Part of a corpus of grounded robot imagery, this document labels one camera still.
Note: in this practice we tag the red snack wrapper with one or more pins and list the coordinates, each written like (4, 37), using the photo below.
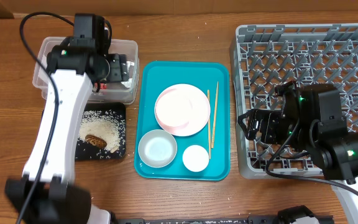
(99, 86)

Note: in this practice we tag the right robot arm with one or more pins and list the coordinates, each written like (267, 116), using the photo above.
(311, 122)

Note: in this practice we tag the pink plate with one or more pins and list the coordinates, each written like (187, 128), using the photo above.
(199, 111)

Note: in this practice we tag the white napkin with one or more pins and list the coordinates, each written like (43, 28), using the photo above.
(128, 76)

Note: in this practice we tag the small white dish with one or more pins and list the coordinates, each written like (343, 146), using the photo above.
(195, 158)

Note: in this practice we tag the grey dishwasher rack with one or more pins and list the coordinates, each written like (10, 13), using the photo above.
(264, 56)

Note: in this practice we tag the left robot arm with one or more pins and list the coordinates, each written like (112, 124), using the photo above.
(46, 192)

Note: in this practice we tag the white rice pile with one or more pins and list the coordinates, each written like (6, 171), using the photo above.
(108, 125)

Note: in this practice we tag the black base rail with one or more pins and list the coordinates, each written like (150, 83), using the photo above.
(252, 219)

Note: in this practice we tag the grey bowl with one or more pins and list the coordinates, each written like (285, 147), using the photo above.
(157, 148)

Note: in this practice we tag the wooden chopstick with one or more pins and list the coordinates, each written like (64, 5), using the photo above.
(215, 114)
(209, 125)

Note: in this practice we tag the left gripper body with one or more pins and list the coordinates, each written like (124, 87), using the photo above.
(118, 69)

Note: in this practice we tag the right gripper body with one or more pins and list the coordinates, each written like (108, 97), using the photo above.
(275, 127)

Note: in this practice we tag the teal serving tray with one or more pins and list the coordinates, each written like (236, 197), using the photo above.
(159, 75)

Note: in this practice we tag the black rectangular tray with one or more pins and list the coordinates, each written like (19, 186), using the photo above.
(81, 155)

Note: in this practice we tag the clear plastic storage bin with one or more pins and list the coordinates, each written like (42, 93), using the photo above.
(115, 92)

